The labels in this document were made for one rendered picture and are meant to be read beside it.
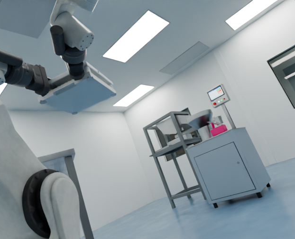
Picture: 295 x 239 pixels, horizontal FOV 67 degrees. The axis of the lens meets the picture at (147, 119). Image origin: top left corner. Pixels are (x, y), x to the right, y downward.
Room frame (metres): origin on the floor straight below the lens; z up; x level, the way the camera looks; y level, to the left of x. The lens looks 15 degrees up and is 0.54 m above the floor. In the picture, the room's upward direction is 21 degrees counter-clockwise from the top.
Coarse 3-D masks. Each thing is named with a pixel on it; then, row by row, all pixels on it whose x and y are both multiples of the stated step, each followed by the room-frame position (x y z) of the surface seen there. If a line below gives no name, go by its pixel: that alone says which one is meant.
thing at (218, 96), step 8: (216, 88) 2.82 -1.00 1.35; (224, 88) 2.82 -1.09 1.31; (208, 96) 2.91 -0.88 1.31; (216, 96) 2.85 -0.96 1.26; (224, 96) 2.79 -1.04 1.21; (216, 104) 2.88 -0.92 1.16; (224, 104) 2.88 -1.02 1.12; (224, 112) 2.89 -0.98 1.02; (232, 120) 2.89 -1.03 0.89; (232, 128) 2.88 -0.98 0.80
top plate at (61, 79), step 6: (84, 66) 0.76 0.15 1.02; (90, 66) 0.78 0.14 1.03; (66, 72) 0.77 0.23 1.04; (96, 72) 0.82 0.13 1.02; (54, 78) 0.78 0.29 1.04; (60, 78) 0.78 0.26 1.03; (66, 78) 0.79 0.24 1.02; (102, 78) 0.89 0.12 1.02; (60, 84) 0.81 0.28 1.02; (108, 84) 0.96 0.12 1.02
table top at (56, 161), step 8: (56, 152) 1.17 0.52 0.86; (64, 152) 1.18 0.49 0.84; (72, 152) 1.20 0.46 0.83; (40, 160) 1.13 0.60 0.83; (48, 160) 1.14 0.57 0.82; (56, 160) 1.20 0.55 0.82; (64, 160) 1.27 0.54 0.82; (48, 168) 1.32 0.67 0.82; (56, 168) 1.41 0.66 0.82; (64, 168) 1.50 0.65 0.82
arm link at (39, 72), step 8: (24, 64) 0.64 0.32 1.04; (24, 72) 0.64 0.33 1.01; (32, 72) 0.67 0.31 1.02; (40, 72) 0.73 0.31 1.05; (24, 80) 0.66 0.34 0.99; (32, 80) 0.69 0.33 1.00; (40, 80) 0.72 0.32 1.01; (32, 88) 0.71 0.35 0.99; (40, 88) 0.73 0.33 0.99; (48, 88) 0.75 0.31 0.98
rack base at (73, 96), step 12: (72, 84) 0.78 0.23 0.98; (84, 84) 0.79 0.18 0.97; (96, 84) 0.83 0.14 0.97; (48, 96) 0.79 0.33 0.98; (60, 96) 0.82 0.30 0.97; (72, 96) 0.85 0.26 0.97; (84, 96) 0.89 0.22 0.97; (96, 96) 0.93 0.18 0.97; (108, 96) 0.98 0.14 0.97; (60, 108) 0.92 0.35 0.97; (72, 108) 0.96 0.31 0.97; (84, 108) 1.01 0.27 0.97
